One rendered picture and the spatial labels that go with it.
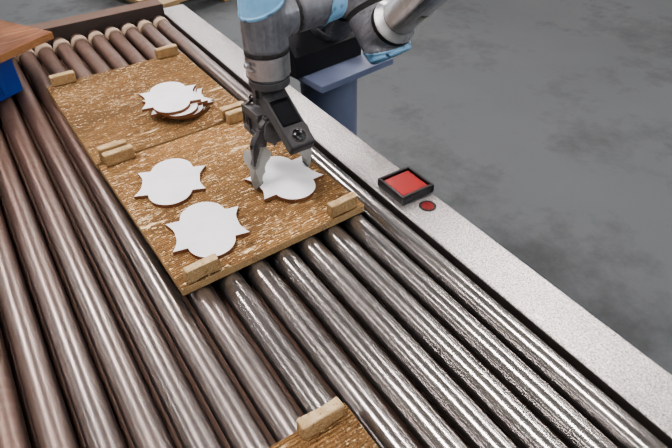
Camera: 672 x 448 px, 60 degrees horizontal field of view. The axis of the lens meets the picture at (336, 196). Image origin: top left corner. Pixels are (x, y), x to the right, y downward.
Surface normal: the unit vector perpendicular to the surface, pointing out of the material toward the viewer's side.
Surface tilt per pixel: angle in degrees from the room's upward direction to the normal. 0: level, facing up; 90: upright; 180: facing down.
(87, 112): 0
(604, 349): 0
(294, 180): 1
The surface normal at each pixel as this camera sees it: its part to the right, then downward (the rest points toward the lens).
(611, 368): -0.02, -0.79
